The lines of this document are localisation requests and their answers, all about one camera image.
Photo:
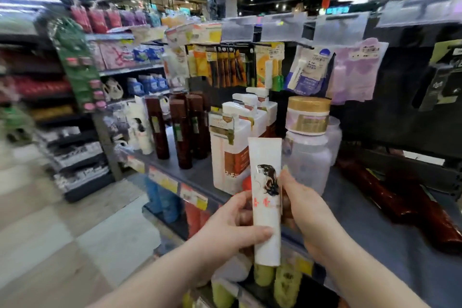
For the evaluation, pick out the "person's left forearm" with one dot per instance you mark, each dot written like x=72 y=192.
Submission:
x=158 y=279

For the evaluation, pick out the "person's left thumb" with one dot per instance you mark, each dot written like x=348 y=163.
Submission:
x=254 y=235

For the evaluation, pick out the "row of pink packets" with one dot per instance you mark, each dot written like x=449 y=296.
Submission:
x=95 y=18

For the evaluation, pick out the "person's right hand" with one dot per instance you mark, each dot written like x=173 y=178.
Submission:
x=314 y=221

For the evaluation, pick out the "black hanging packet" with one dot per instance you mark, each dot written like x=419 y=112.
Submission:
x=442 y=80

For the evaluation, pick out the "yellow price tag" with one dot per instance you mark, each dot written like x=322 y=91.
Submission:
x=194 y=196
x=163 y=180
x=135 y=164

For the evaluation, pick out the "clear tag holder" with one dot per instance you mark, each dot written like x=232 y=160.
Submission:
x=283 y=27
x=237 y=30
x=341 y=28
x=418 y=10

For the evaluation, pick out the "white and blue hanging sachet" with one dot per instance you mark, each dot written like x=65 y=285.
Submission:
x=310 y=69

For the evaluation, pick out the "dark red bottle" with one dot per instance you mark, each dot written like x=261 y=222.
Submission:
x=379 y=188
x=436 y=221

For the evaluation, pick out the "row of blue detergent bottles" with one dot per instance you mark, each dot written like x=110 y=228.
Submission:
x=148 y=84

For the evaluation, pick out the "white tube with hair print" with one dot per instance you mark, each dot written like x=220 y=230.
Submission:
x=266 y=232

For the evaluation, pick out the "purple hanging sachet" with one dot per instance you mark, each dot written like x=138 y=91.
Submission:
x=355 y=73

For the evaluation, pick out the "row of orange black packets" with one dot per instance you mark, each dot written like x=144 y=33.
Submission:
x=220 y=66

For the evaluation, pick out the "yellow-green bottle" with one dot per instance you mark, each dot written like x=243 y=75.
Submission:
x=264 y=275
x=222 y=295
x=287 y=284

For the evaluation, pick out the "person's left hand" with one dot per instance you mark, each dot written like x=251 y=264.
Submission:
x=220 y=235

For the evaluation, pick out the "dark shelving unit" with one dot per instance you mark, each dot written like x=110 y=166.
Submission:
x=54 y=131

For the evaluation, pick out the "person's right thumb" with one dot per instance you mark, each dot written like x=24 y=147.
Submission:
x=291 y=187

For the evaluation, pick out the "green hanging display strip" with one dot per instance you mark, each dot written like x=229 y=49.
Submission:
x=77 y=62

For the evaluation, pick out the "dark brown bottle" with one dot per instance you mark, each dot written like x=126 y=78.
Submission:
x=158 y=127
x=197 y=127
x=181 y=134

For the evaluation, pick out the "orange and yellow hanging packet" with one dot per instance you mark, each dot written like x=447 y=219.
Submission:
x=269 y=62

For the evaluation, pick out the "clear plastic jar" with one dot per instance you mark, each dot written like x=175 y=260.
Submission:
x=335 y=138
x=306 y=159

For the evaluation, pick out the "white pump bottle orange label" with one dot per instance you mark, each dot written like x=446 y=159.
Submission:
x=227 y=159
x=258 y=120
x=270 y=111

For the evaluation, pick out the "jar with gold lid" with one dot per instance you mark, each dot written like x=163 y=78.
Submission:
x=307 y=116

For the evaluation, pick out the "person's right forearm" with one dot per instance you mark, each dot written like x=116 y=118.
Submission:
x=361 y=279

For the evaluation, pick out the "blue bottle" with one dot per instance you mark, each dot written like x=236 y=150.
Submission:
x=164 y=201

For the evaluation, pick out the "grey shelf board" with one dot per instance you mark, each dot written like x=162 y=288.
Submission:
x=361 y=217

